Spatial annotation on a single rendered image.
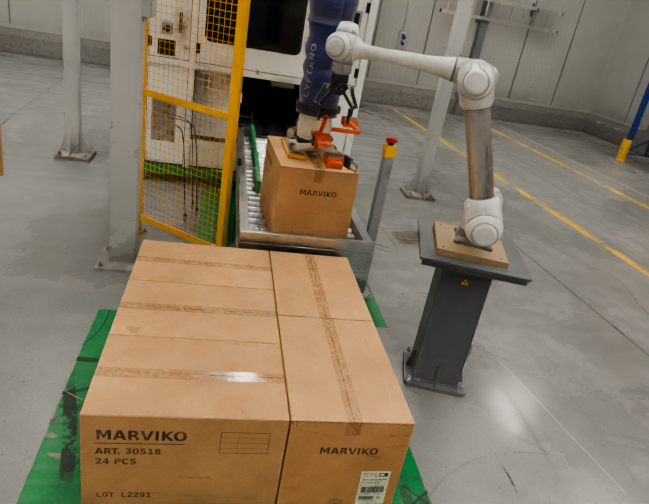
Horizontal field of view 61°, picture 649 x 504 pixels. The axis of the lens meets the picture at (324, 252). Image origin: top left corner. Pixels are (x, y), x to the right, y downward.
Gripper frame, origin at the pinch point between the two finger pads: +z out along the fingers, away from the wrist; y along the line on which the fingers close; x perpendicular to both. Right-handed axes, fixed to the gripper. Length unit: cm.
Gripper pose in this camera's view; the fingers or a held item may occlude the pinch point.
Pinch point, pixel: (333, 119)
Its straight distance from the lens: 256.8
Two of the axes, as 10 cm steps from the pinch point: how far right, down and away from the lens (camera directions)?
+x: 1.5, 4.3, -8.9
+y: -9.8, -0.9, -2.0
